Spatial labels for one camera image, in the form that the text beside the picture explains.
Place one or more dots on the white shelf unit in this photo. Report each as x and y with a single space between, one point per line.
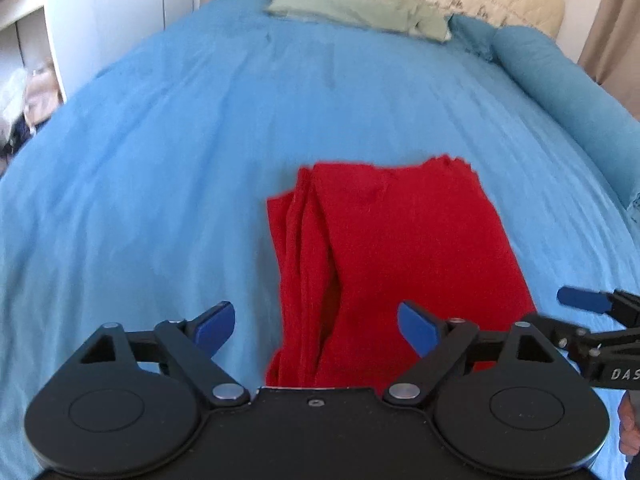
25 25

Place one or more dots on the beige cloth bag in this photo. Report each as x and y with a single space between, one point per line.
41 92

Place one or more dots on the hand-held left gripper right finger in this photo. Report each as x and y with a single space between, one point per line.
417 327

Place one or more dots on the folded blue duvet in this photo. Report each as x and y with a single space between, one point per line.
560 90

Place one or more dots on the green pillow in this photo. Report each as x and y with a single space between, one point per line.
360 10

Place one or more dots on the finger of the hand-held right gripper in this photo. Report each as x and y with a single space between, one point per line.
570 336
582 298

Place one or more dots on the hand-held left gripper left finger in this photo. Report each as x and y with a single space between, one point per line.
216 329

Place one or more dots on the person's right hand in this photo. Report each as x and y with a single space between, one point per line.
631 422

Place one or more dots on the bed with blue sheet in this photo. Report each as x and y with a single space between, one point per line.
150 170

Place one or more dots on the red knit sweater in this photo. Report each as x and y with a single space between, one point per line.
400 240

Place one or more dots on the grey and white wardrobe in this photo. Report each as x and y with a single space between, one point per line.
120 20

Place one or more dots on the white plastic bag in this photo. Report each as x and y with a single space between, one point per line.
12 95

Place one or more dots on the beige curtain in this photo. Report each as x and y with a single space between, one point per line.
612 35

